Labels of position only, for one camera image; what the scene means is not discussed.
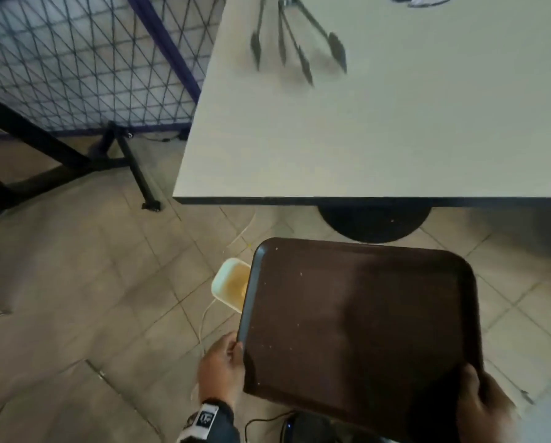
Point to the person's right thumb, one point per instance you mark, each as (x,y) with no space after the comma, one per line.
(470,381)

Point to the metal kitchen tongs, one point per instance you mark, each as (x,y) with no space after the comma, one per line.
(336,48)
(256,48)

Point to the black metal stand frame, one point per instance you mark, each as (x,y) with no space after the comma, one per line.
(132,166)

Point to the white black wrist tracker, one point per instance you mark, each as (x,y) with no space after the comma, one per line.
(202,417)

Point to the cream plastic container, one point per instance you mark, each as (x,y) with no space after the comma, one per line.
(231,283)

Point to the black round table base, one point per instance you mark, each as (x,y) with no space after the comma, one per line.
(374,223)

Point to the brown plastic serving tray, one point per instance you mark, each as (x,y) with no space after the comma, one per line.
(358,318)

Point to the person's left hand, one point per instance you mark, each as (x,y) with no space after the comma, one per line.
(219,371)

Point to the person's left forearm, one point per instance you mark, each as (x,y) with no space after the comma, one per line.
(229,429)

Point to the person's right hand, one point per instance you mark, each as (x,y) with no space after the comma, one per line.
(485,410)

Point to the person's left thumb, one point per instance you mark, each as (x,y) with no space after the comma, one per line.
(234,348)

